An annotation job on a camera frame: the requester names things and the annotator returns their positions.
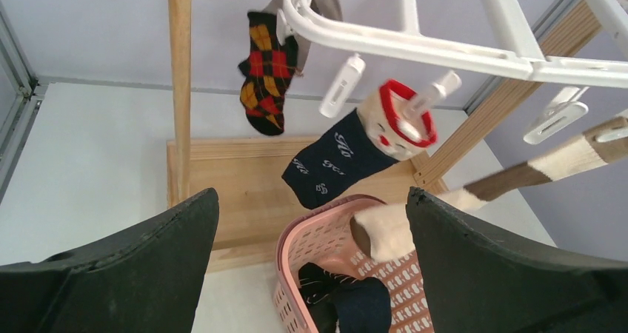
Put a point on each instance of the black red cuff sock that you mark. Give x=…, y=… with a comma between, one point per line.
x=373, y=137

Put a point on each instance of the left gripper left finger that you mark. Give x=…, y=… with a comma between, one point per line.
x=145, y=278

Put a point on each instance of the brown patterned sock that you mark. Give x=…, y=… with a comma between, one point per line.
x=268, y=71

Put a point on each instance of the white plastic clip hanger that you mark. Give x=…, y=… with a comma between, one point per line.
x=519, y=56

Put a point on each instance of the black striped sock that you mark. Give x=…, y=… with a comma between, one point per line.
x=316, y=287

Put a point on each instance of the brown beige striped sock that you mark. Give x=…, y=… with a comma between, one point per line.
x=383, y=232

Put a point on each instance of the pink plastic basket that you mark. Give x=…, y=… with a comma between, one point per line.
x=322, y=236

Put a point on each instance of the wooden hanging rack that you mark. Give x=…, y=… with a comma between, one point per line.
x=394, y=124

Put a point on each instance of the navy dark sock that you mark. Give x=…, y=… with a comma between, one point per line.
x=362, y=306

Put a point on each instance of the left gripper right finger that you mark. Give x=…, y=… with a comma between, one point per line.
x=479, y=277

